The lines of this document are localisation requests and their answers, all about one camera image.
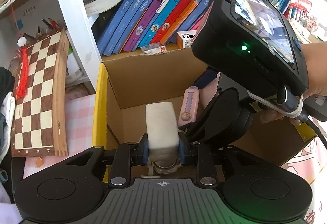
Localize white eraser block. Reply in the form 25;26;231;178
145;102;179;151

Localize pink comb case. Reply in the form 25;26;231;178
177;86;199;129

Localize pink plush pig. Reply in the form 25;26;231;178
199;73;221;109

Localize person's right hand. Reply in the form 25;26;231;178
260;42;327;126

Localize white orange box on shelf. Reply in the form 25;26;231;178
176;30;197;49

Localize yellow cardboard box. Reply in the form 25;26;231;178
92;48;316;166

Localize wooden chessboard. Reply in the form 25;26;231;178
11;29;70;157

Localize small red white box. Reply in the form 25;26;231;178
141;43;166;55

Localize row of colourful books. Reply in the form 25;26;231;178
85;0;210;56

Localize red tassel charm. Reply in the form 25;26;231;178
9;0;29;99

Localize pile of clothes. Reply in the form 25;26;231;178
1;66;22;223

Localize black cable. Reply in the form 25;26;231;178
296;108;327;150

